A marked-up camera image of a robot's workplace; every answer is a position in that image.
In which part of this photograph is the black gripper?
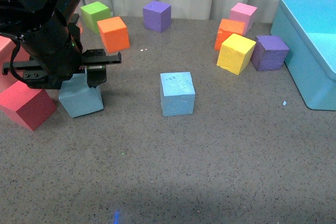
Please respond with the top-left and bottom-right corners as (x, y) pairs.
(2, 11), (122, 90)

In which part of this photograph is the light blue foam block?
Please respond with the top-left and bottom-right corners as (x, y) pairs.
(59, 73), (103, 118)
(160, 72), (195, 116)

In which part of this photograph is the orange foam block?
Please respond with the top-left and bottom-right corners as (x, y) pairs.
(97, 16), (130, 53)
(214, 19), (245, 51)

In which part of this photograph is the green foam block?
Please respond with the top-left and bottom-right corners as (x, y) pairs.
(80, 2), (111, 34)

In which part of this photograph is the bright red foam block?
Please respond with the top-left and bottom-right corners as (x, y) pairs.
(1, 81), (57, 131)

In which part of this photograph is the purple foam block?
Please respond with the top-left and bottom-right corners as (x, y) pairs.
(251, 35), (289, 71)
(142, 1), (171, 33)

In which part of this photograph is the pink plastic bin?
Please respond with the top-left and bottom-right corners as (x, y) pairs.
(0, 19), (84, 95)

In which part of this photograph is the orange foam block right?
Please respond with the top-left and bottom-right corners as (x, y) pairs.
(214, 19), (245, 51)

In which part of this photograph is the yellow foam block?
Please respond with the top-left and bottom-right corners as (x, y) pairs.
(216, 34), (256, 75)

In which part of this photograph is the pink foam block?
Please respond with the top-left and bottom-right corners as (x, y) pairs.
(229, 2), (257, 35)

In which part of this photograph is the purple foam block right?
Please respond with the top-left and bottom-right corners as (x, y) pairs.
(251, 35), (289, 71)

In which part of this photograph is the teal plastic bin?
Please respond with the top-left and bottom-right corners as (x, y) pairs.
(270, 0), (335, 111)

